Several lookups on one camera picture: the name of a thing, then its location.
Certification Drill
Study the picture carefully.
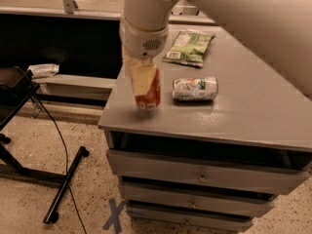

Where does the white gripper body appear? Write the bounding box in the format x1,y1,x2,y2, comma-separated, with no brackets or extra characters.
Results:
119,18,169,59

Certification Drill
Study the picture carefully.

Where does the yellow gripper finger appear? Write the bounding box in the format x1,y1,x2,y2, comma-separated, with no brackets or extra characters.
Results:
131,63,157,97
122,47,133,79

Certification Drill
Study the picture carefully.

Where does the orange soda can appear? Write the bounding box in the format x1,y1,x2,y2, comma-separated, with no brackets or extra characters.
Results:
135,68,160,110

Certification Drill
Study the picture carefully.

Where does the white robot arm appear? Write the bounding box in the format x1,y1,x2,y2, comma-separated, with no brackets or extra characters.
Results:
120,0,312,97

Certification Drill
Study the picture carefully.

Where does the crushed white soda can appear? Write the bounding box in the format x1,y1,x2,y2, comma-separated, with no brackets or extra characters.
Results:
173,77,218,101

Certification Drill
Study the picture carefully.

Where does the green chip bag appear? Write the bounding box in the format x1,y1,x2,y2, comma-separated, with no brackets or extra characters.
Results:
163,30,215,68

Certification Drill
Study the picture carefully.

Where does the grey low ledge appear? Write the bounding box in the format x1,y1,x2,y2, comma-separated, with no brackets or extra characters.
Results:
33,74,116,100

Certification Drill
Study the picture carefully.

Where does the grey metal railing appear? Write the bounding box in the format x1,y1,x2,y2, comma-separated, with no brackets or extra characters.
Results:
0,0,217,26

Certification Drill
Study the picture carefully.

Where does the white packet on ledge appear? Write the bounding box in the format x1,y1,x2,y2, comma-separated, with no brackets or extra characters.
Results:
28,63,59,79

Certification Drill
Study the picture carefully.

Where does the grey drawer cabinet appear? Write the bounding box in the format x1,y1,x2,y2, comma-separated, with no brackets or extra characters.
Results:
98,26,312,221

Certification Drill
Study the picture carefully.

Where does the black rolling stand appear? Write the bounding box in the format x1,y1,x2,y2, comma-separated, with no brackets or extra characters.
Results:
0,66,90,224

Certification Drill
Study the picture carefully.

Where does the middle grey drawer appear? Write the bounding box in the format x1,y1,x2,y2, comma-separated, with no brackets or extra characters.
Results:
118,182,274,217

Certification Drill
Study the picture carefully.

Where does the grey drawer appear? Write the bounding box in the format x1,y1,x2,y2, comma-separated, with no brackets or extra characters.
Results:
127,204,253,232
106,149,309,195
118,182,274,217

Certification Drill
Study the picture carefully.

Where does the bottom grey drawer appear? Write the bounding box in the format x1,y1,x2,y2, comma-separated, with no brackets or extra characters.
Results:
127,204,253,232

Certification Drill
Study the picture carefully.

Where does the top grey drawer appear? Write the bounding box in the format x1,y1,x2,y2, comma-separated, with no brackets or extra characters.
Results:
106,149,309,195

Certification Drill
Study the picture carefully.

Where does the black cable on floor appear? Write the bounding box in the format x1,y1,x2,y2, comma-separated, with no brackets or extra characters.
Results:
32,95,88,234

